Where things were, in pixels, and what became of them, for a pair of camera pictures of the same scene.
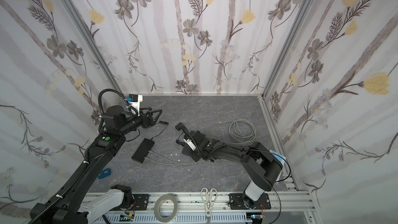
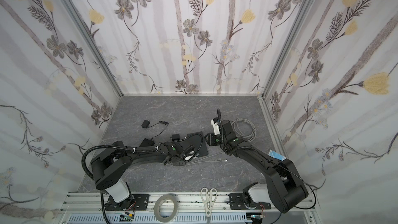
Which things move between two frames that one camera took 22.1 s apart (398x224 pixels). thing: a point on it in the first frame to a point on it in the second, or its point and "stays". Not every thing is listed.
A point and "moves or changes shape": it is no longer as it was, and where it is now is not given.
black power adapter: (182, 143) moves or changes shape
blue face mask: (281, 157) stays
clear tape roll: (157, 205) stays
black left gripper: (146, 119) to (189, 151)
